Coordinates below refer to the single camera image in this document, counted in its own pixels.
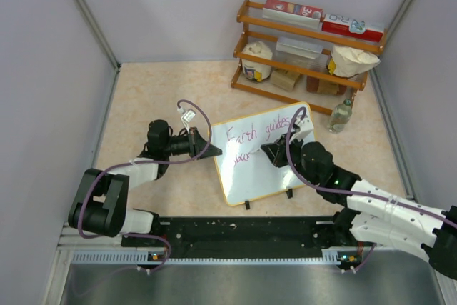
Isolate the grey cable duct rail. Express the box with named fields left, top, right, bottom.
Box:
left=71, top=250, right=361, bottom=266

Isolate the clear glass bottle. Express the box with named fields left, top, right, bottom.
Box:
left=327, top=99, right=353, bottom=133

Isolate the red foil wrap box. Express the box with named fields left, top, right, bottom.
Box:
left=262, top=0, right=323, bottom=29

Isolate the clear plastic box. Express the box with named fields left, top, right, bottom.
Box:
left=276, top=36, right=323, bottom=68

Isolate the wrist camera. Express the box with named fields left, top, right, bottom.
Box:
left=290, top=116, right=314, bottom=141
left=177, top=107, right=196, bottom=133

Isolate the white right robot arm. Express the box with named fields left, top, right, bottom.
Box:
left=260, top=135, right=456, bottom=279

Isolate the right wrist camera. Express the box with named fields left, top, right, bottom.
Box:
left=290, top=116, right=314, bottom=141

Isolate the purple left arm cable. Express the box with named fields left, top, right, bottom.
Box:
left=76, top=99, right=214, bottom=270

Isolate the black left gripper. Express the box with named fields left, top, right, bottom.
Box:
left=164, top=126, right=221, bottom=160

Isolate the brown block right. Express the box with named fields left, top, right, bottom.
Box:
left=306, top=76, right=340, bottom=95

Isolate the red white wrap box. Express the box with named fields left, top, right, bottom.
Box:
left=321, top=14, right=385, bottom=43

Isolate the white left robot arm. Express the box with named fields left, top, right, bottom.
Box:
left=68, top=119, right=222, bottom=246

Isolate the orange wooden shelf rack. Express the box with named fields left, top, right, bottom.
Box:
left=231, top=0, right=387, bottom=114

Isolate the yellow framed whiteboard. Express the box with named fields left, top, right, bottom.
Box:
left=211, top=101, right=316, bottom=206

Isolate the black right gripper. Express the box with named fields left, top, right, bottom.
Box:
left=263, top=131, right=319, bottom=186

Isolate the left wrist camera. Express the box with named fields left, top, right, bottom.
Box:
left=177, top=107, right=196, bottom=133

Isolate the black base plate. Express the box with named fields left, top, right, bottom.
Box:
left=121, top=215, right=361, bottom=259

